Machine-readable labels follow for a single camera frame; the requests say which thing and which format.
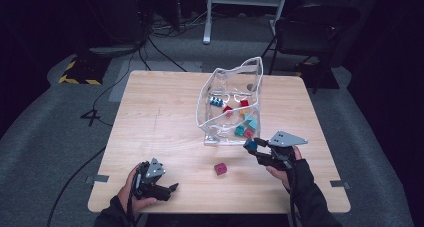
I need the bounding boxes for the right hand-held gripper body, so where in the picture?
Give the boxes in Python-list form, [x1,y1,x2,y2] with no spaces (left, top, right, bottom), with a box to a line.
[266,130,309,171]

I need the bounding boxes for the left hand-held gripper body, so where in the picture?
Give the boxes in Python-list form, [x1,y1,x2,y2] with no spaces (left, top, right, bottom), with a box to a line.
[132,157,172,199]

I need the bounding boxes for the magenta building block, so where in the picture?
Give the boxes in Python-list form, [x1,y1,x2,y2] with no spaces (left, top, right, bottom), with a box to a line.
[214,162,229,177]

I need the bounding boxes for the clear plastic zipper bag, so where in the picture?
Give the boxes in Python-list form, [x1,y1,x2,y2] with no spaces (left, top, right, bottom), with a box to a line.
[195,56,264,147]

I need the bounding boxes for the person's left hand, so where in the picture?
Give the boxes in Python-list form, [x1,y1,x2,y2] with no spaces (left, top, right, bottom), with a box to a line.
[117,163,159,215]

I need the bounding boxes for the person's right hand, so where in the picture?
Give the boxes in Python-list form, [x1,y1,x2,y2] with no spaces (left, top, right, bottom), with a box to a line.
[265,145,303,190]

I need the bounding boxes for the grey tape strip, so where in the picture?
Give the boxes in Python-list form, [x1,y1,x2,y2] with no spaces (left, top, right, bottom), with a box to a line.
[329,179,351,190]
[84,174,110,185]

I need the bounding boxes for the dark base with yellow stripes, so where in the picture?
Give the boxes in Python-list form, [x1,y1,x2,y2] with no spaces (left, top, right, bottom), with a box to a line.
[295,61,341,90]

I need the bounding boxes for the black tape floor mark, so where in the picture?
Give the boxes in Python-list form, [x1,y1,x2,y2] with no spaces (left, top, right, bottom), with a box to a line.
[80,108,102,128]

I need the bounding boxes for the black chair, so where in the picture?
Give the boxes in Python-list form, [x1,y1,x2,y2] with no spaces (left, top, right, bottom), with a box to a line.
[261,0,362,88]

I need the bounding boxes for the yellow black striped base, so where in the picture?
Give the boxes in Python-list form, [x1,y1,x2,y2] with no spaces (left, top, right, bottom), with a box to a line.
[58,55,112,86]

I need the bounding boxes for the white metal stand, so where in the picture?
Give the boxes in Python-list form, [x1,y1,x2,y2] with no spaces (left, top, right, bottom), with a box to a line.
[202,0,290,45]

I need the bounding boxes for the dark equipment tower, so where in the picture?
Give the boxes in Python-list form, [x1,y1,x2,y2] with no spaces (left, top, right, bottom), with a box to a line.
[87,0,149,59]

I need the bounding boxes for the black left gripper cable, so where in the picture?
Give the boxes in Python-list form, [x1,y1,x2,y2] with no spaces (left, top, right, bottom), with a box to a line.
[125,173,142,227]

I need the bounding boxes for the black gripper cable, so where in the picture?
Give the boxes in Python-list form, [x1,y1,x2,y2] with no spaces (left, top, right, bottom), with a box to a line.
[125,173,142,227]
[287,160,302,227]

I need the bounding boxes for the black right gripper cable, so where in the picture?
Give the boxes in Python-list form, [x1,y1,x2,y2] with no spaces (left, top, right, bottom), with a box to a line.
[287,160,302,227]

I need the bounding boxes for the thick black floor cable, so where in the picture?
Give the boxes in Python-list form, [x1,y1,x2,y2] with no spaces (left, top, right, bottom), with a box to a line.
[45,146,108,227]

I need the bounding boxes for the thin black floor cable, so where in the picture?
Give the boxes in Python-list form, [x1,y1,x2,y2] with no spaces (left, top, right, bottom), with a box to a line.
[91,36,188,128]

